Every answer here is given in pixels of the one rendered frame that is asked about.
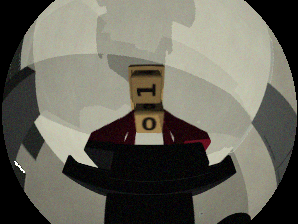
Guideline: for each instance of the tan cardboard cube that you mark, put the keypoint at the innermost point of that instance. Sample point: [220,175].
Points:
[146,86]
[149,117]

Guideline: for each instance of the tan cardboard tray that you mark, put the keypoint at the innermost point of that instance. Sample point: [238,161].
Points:
[132,68]

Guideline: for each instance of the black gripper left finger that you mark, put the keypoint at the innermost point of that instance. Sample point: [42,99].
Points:
[117,130]

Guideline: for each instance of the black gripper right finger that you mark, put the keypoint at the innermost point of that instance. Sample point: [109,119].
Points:
[182,132]

